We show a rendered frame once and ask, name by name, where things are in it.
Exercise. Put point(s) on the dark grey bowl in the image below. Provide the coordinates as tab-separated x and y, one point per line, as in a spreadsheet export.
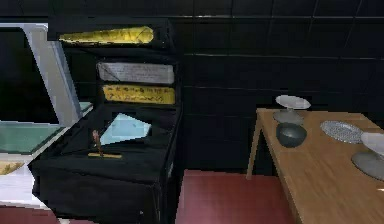
290	135

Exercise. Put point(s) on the yellow printed book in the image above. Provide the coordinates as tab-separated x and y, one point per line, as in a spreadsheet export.
138	94

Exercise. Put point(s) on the grey flat book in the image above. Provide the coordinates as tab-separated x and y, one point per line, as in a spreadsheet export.
136	72

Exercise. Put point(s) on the pale blue sheet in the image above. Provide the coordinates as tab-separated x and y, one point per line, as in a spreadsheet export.
125	129

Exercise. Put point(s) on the small brown statuette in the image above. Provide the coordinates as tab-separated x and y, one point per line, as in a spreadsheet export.
97	141

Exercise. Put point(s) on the yellow flat book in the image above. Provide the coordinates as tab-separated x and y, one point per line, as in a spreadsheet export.
113	35

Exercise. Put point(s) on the grey patterned plate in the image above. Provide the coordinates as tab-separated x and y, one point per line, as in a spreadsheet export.
341	131

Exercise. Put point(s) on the wooden table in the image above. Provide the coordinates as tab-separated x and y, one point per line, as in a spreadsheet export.
330	180

